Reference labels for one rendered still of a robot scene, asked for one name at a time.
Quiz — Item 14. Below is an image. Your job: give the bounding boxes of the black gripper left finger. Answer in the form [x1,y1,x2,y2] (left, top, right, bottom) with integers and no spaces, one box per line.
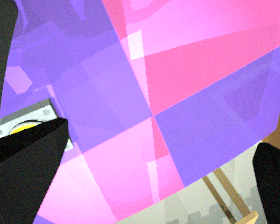
[0,117,69,224]

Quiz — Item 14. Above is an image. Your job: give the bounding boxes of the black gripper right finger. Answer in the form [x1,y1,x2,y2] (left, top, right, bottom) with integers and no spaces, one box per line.
[252,141,280,224]

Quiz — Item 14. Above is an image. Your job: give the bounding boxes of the yellow round plate with orange tab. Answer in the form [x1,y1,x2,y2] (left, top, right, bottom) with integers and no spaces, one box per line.
[8,121,40,135]

